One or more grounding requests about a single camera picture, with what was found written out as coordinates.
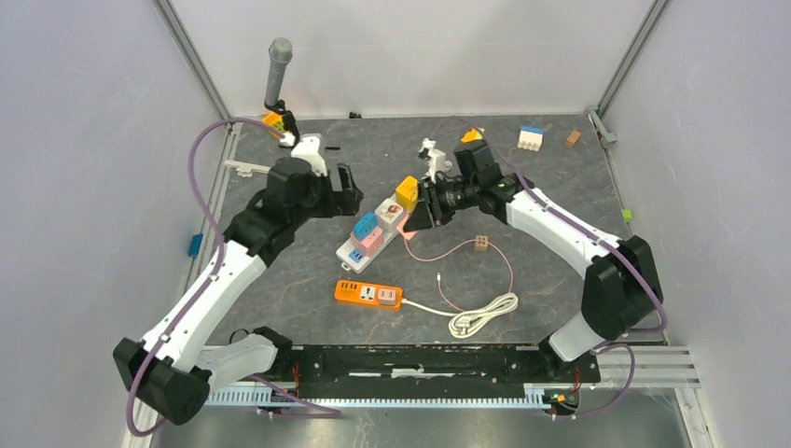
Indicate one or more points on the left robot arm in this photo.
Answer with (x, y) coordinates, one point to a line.
(169, 369)

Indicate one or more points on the wooden letter cube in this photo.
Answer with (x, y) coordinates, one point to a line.
(481, 243)

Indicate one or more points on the white cube socket adapter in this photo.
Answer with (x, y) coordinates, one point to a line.
(389, 214)

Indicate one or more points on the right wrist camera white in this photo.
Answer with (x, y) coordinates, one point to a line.
(435, 159)

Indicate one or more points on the white multicolour power strip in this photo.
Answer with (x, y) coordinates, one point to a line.
(353, 261)

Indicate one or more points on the small pink charger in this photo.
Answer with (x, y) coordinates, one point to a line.
(407, 235)

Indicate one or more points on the brown wooden block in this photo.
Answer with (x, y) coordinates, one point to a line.
(572, 138)

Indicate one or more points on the blue clip left rail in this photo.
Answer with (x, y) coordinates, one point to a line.
(194, 247)

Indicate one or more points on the orange power strip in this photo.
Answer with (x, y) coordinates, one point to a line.
(363, 294)

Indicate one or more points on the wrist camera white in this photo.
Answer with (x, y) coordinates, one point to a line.
(310, 148)
(435, 159)

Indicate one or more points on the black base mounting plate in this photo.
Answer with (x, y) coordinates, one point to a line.
(423, 371)

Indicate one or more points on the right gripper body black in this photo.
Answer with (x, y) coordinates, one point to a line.
(450, 198)

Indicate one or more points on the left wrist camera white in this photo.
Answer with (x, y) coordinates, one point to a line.
(310, 148)

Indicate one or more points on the blue socket adapter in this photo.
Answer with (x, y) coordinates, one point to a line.
(365, 226)

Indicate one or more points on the orange green toy blocks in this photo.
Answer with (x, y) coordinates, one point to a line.
(473, 134)

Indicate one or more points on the white flat plastic piece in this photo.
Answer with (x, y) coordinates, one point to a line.
(246, 169)

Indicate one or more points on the large pink cube adapter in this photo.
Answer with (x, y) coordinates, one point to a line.
(371, 244)

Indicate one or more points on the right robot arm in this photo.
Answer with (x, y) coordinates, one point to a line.
(620, 280)

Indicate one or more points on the white blue toy block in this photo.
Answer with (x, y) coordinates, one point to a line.
(530, 138)

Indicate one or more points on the grey microphone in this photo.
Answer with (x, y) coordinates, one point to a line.
(281, 54)

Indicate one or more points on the yellow cube socket adapter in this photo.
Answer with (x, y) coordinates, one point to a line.
(407, 192)

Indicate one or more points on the dusty pink usb adapter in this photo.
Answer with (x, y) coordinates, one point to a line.
(387, 297)

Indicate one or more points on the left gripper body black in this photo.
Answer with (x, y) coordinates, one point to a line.
(321, 202)

